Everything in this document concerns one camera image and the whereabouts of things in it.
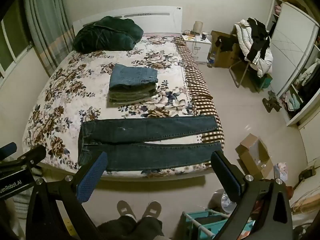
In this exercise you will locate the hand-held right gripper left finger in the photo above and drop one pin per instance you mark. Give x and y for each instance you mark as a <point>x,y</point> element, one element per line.
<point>91,180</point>

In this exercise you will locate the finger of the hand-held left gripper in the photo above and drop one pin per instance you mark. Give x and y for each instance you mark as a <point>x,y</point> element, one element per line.
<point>8,148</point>
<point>32,155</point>

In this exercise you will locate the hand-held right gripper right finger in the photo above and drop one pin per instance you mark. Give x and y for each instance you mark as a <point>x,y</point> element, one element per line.
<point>228,180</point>

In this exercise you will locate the dark blue jeans pants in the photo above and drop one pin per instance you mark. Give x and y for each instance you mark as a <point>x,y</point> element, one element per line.
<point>150,130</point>

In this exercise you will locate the olive green folded pants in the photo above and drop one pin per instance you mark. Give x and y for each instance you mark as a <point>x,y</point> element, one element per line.
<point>132,96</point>

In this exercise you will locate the grey round bin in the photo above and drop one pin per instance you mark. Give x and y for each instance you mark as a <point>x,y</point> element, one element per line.
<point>217,201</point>

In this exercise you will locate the small open cardboard box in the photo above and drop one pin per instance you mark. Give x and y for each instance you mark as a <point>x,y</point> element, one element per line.
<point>250,147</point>

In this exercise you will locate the grey slipper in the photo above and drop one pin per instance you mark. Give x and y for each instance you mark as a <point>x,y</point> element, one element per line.
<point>152,209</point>
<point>126,210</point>

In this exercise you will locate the teal basket rack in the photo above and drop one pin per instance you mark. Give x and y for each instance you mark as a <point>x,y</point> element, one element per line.
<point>200,220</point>

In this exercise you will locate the white and blue packet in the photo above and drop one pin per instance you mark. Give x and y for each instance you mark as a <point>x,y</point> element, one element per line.
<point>280,171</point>

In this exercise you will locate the person's legs in black trousers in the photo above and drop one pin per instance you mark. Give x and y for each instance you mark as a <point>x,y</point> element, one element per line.
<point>130,227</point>

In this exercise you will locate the bed with floral cover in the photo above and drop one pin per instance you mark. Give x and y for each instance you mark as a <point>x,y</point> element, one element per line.
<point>75,92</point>

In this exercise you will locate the pair of dark shoes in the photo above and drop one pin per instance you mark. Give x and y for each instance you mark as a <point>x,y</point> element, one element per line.
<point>272,102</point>

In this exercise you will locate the teal folded cloth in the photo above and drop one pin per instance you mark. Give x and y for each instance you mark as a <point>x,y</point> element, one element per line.
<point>295,103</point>

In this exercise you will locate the brown checkered bed sheet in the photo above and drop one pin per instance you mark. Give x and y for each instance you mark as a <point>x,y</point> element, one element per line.
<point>197,80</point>

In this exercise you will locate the green storage box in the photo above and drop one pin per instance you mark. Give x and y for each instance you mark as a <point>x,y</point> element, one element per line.
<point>266,81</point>

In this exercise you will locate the metal folding chair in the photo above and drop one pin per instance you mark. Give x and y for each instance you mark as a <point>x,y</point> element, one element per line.
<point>235,72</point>

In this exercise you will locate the stack of folded clothes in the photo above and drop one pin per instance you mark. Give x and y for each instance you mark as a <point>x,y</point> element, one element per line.
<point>132,76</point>

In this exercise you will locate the white framed window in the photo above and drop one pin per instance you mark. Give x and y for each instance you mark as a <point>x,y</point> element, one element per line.
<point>12,30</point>

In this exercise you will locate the clear water bottle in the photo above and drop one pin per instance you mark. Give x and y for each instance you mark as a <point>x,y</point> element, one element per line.
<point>212,59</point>

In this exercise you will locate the large brown cardboard box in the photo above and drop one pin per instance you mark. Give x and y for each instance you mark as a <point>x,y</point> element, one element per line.
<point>222,57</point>

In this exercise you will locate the chair with draped jackets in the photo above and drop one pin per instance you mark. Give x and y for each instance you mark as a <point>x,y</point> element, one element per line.
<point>265,62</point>

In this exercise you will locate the white nightstand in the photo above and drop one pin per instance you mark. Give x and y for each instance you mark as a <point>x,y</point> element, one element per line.
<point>200,48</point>

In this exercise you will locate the grey-green curtain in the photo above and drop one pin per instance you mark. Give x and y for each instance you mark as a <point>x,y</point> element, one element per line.
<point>45,17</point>

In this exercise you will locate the small black garment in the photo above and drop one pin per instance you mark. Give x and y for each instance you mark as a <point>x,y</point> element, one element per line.
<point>226,43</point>

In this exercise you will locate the dark green quilt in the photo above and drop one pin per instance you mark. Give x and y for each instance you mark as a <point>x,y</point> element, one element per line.
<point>107,35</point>

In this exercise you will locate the dark cup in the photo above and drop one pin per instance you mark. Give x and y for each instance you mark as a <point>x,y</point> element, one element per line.
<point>204,36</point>

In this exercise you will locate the white wardrobe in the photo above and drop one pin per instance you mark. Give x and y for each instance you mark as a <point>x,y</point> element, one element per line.
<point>290,42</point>

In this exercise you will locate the black striped clothing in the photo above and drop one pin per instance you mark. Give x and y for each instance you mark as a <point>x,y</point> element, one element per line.
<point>257,30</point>

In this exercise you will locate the beige table lamp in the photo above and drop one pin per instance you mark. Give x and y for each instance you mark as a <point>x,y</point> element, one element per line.
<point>197,27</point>

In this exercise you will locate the white headboard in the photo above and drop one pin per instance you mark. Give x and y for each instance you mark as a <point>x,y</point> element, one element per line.
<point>162,20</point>

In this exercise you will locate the pink cloth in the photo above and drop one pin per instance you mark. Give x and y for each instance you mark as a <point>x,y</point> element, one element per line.
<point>277,9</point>

